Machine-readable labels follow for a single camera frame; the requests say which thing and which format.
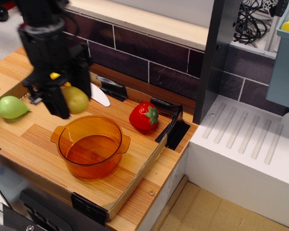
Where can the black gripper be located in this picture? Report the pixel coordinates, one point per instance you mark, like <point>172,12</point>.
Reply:
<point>49,50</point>

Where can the yellow toy potato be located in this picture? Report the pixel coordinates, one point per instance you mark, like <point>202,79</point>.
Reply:
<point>77,101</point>

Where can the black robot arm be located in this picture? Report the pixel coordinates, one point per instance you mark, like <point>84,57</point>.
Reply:
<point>42,13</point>

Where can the orange transparent plastic pot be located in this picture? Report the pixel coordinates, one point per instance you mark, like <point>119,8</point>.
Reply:
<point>92,146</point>

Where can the cardboard fence with black tape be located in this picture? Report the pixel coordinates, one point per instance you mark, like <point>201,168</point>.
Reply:
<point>127,194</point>

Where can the green toy pear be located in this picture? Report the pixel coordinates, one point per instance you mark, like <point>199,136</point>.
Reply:
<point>12,107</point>

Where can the red toy strawberry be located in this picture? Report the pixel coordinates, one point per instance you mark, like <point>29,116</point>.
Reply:
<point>144,116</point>

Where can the red black wheeled object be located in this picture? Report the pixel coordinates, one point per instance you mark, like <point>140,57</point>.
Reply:
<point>4,15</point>

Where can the white toy sink drainboard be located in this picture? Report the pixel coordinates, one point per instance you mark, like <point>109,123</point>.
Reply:
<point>241,153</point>

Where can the teal plastic bin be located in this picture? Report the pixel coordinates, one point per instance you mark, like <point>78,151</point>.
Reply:
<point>278,90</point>

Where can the yellow handled white toy knife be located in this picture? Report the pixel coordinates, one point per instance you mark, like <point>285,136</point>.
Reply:
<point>96,93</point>

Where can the dark grey vertical post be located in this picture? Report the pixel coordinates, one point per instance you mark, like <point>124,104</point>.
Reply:
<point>221,31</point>

